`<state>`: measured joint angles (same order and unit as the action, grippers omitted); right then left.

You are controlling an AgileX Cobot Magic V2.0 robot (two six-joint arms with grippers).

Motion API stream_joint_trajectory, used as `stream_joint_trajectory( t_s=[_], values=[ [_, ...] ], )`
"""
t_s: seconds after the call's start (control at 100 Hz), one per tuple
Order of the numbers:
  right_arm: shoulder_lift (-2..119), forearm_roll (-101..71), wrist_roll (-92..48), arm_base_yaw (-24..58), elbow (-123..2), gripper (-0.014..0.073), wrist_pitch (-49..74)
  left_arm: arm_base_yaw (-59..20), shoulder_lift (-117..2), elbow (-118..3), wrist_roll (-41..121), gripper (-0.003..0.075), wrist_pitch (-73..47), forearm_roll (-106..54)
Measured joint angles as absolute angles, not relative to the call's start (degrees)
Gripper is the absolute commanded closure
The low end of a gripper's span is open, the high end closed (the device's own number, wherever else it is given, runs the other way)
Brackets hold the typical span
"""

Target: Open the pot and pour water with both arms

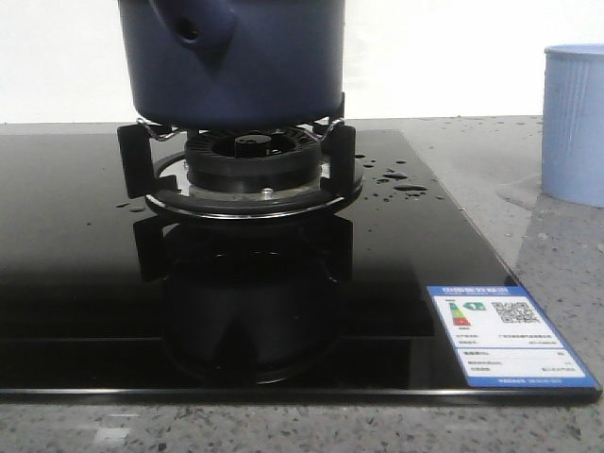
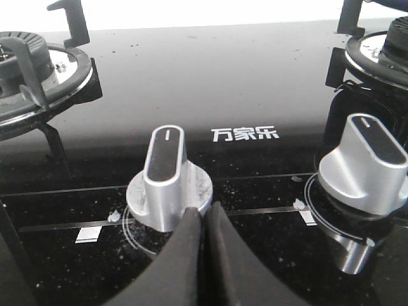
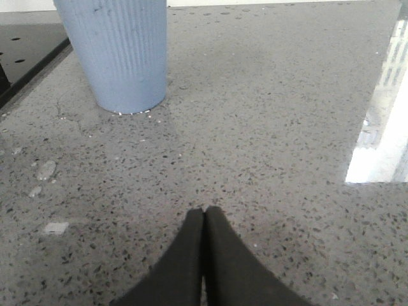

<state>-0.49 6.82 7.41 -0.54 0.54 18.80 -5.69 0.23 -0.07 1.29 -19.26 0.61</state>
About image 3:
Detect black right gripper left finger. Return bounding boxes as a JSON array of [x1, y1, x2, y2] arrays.
[[114, 208, 204, 306]]

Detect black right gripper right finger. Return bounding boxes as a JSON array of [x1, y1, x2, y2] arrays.
[[205, 207, 310, 305]]

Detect light blue ribbed cup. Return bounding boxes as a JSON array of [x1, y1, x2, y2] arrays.
[[54, 0, 167, 114]]

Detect black glass gas stove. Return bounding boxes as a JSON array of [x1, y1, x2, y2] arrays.
[[1, 24, 69, 106]]

